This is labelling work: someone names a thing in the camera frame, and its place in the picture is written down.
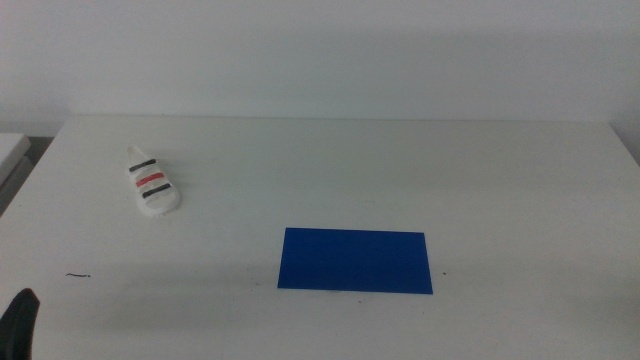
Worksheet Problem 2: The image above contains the white sandal with striped straps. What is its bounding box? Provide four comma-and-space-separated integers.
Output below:
126, 144, 182, 218

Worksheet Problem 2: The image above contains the blue rectangular mat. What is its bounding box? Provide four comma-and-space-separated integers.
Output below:
277, 227, 434, 295

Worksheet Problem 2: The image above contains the white side table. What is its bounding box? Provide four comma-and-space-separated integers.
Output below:
0, 132, 32, 215

